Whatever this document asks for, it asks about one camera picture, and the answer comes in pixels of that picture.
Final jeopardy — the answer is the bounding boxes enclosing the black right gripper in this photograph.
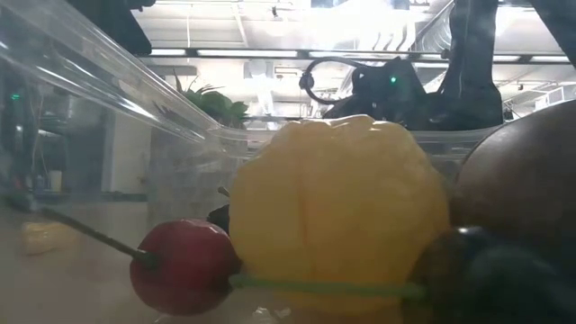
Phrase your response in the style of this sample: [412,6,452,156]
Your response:
[322,92,446,131]

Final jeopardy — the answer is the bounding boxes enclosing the yellow toy bell pepper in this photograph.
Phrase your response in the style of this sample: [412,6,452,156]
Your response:
[228,114,451,324]

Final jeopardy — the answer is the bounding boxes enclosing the brown toy kiwi fruit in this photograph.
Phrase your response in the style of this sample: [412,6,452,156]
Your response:
[449,99,576,253]

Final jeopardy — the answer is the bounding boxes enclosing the dark purple toy cherry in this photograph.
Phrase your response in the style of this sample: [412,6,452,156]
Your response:
[229,226,576,324]

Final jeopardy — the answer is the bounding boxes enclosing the red toy cherry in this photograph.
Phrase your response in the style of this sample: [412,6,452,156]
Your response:
[8,197,242,317]

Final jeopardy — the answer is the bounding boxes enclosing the clear plastic tupperware container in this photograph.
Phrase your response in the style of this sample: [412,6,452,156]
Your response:
[0,0,576,324]

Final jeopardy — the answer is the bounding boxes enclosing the artificial succulents in white pot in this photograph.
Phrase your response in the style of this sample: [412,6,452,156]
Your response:
[173,69,251,131]

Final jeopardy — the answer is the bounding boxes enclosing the white cup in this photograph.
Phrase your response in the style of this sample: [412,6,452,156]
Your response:
[48,169,63,194]

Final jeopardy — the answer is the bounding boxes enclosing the small yellow toy fruit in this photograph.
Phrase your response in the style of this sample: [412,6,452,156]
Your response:
[21,220,80,256]

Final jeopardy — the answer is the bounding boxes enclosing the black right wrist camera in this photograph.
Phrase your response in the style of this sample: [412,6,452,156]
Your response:
[351,57,427,107]

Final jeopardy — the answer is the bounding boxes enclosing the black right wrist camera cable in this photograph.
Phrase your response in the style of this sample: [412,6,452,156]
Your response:
[299,56,366,106]

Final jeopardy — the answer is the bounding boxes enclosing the black horizontal frame rail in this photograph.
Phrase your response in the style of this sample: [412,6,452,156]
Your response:
[246,115,325,123]

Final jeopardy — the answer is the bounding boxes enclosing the black frame bar with lights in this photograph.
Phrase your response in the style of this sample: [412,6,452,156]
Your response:
[139,47,576,64]

